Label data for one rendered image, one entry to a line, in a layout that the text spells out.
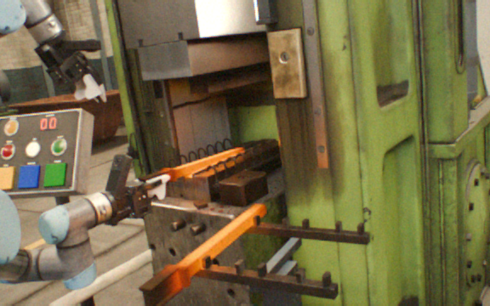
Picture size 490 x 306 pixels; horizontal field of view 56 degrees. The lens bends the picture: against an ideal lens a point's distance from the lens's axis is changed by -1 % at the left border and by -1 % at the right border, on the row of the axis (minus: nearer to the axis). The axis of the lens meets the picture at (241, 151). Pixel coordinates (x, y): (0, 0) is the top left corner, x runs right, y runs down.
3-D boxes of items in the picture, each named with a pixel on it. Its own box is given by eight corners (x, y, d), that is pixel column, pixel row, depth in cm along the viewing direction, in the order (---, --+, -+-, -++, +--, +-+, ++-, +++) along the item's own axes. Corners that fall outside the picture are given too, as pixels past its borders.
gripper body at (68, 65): (58, 88, 119) (29, 49, 113) (80, 70, 124) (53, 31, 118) (74, 87, 115) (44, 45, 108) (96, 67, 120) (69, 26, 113)
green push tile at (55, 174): (63, 185, 145) (65, 162, 147) (43, 186, 146) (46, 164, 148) (66, 186, 146) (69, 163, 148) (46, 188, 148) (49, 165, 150)
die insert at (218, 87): (209, 93, 132) (206, 72, 131) (190, 94, 137) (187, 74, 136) (267, 79, 155) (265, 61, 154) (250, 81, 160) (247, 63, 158)
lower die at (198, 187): (211, 203, 129) (206, 174, 127) (162, 195, 142) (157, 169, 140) (289, 162, 161) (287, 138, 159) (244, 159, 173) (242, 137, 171)
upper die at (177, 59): (191, 76, 121) (186, 40, 119) (142, 81, 134) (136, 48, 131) (278, 59, 153) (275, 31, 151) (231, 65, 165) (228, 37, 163)
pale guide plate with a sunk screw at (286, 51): (303, 97, 116) (296, 29, 112) (274, 99, 122) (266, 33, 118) (307, 96, 118) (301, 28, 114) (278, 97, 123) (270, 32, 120)
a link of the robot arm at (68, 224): (40, 246, 102) (31, 210, 100) (82, 229, 110) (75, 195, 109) (59, 252, 97) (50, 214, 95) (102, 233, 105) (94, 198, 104)
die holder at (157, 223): (259, 368, 126) (238, 217, 116) (165, 329, 149) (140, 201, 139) (347, 274, 168) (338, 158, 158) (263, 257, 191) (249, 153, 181)
